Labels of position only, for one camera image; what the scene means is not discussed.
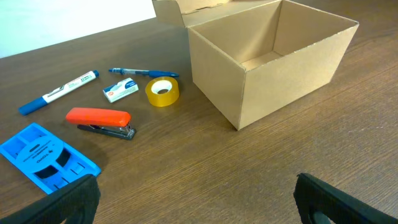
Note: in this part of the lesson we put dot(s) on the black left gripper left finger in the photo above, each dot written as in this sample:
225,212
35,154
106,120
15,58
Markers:
75,203

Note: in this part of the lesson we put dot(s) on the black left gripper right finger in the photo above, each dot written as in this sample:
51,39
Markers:
320,202

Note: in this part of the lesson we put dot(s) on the blue plastic tray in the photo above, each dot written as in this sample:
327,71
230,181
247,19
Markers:
45,159

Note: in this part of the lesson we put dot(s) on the orange black stapler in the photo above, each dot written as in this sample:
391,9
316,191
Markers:
102,121

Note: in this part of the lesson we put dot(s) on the yellow clear tape roll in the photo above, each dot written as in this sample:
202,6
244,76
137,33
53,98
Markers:
162,91

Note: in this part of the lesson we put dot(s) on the blue ballpoint pen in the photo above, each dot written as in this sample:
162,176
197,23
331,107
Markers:
148,73

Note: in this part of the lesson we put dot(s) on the blue white whiteboard marker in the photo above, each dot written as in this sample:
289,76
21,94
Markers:
58,92

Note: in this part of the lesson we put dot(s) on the open cardboard box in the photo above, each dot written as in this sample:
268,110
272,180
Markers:
251,58

